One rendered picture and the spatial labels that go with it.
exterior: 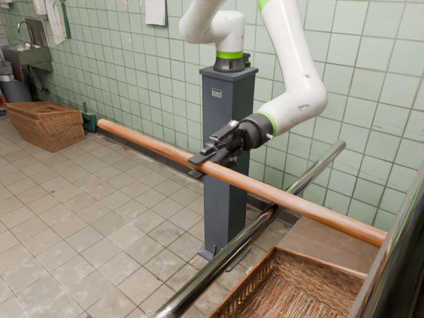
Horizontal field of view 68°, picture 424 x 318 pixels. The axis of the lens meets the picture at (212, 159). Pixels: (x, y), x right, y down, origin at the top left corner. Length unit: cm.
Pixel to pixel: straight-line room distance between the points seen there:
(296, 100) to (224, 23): 65
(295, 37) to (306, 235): 88
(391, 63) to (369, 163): 55
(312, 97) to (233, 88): 62
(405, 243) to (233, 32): 130
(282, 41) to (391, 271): 83
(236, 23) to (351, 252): 108
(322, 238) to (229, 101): 74
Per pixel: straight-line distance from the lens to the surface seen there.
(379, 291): 19
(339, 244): 150
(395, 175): 197
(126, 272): 212
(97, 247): 233
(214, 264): 53
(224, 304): 104
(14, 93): 491
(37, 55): 426
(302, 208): 62
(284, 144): 214
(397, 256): 21
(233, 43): 146
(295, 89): 90
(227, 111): 149
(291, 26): 99
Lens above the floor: 157
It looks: 30 degrees down
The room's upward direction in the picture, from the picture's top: straight up
